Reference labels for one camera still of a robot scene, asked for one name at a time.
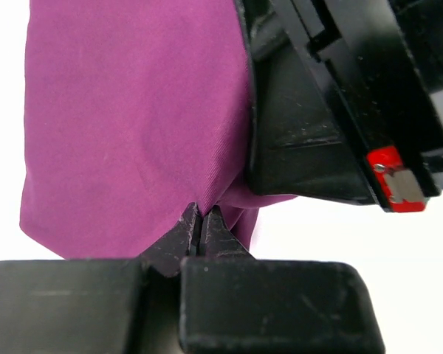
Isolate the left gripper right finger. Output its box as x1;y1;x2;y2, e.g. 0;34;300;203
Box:
179;207;385;353

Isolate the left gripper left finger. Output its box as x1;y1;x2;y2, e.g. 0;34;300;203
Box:
0;204;202;353

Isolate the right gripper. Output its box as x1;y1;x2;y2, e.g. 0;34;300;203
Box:
236;1;443;213

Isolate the purple cloth mat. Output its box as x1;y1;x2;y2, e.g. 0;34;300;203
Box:
19;1;278;258

